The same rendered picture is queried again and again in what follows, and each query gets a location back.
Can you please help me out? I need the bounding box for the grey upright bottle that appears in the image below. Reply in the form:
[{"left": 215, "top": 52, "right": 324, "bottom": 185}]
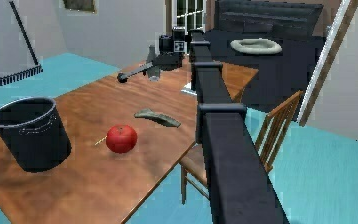
[{"left": 146, "top": 44, "right": 162, "bottom": 83}]

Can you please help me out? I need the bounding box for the brown wooden table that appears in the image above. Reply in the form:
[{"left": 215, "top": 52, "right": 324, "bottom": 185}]
[{"left": 0, "top": 58, "right": 260, "bottom": 224}]

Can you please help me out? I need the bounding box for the yellow pencil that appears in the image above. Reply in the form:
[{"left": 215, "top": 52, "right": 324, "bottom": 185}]
[{"left": 94, "top": 135, "right": 108, "bottom": 147}]

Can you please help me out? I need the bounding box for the framed wall picture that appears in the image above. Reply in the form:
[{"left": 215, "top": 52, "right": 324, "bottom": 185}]
[{"left": 61, "top": 0, "right": 98, "bottom": 14}]

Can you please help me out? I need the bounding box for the black broom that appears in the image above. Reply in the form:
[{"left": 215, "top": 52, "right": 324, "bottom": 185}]
[{"left": 0, "top": 0, "right": 44, "bottom": 91}]

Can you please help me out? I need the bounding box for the grey curved utensil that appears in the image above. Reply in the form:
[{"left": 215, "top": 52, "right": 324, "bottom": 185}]
[{"left": 133, "top": 108, "right": 182, "bottom": 129}]

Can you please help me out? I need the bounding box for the white framed window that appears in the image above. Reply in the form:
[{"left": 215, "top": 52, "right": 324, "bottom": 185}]
[{"left": 171, "top": 0, "right": 207, "bottom": 33}]

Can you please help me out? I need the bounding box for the white and brown door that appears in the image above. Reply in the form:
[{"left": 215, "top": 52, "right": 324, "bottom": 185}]
[{"left": 296, "top": 0, "right": 358, "bottom": 128}]

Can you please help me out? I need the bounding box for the grey ring-shaped cushion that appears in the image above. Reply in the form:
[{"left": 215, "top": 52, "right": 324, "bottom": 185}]
[{"left": 229, "top": 37, "right": 284, "bottom": 56}]

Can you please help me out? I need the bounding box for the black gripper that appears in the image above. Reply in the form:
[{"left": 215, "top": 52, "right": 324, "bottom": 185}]
[{"left": 116, "top": 52, "right": 186, "bottom": 85}]

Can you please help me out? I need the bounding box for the black cooking pot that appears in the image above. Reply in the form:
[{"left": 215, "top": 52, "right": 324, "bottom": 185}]
[{"left": 0, "top": 96, "right": 73, "bottom": 174}]

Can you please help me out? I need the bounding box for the white flat sheet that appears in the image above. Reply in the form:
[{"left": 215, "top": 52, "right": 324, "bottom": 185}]
[{"left": 181, "top": 82, "right": 199, "bottom": 98}]

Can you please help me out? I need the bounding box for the dark blue sofa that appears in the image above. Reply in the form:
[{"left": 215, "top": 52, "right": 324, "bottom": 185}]
[{"left": 205, "top": 0, "right": 328, "bottom": 114}]

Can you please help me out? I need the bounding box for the brown wooden chair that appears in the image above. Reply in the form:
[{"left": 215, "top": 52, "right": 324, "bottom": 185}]
[{"left": 179, "top": 89, "right": 305, "bottom": 205}]

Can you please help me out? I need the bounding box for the red apple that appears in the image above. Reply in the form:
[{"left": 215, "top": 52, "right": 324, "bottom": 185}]
[{"left": 105, "top": 124, "right": 139, "bottom": 155}]

